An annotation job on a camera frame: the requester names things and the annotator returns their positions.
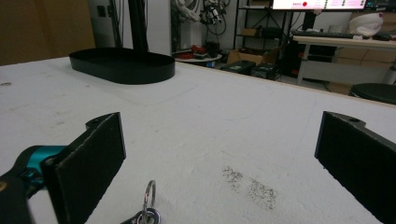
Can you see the black monitor stand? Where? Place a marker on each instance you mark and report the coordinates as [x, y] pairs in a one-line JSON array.
[[309, 20]]

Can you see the black wall socket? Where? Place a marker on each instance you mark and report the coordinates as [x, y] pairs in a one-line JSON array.
[[101, 11]]

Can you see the black stand pole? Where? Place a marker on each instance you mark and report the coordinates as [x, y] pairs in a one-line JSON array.
[[138, 25]]

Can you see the black round stool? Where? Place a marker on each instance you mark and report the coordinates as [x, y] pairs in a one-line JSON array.
[[375, 92]]

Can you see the black case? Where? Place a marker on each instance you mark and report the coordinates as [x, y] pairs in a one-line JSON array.
[[243, 67], [266, 71]]

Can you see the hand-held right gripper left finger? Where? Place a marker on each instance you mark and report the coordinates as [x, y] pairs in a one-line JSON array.
[[87, 168]]

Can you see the black oval tray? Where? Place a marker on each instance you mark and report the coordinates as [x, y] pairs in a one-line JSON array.
[[124, 67]]

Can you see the red tool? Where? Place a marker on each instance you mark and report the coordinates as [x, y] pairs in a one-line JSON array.
[[198, 49]]

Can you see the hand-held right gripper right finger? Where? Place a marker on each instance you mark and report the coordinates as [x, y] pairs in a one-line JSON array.
[[358, 161]]

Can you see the black metal shelf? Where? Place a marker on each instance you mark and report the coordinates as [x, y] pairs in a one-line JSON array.
[[261, 31]]

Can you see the round white side table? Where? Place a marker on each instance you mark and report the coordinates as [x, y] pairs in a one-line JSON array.
[[199, 58]]

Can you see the black keyboard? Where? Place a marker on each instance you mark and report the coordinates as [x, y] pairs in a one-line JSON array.
[[320, 34]]

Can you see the light wooden desk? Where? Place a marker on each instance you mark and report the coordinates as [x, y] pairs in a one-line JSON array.
[[342, 42]]

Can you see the white cloth bundle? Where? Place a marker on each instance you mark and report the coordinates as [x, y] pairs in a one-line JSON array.
[[366, 24]]

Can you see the monitor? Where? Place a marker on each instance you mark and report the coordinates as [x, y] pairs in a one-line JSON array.
[[317, 3]]

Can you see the open cardboard box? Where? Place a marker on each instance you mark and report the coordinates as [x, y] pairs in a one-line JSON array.
[[246, 57]]

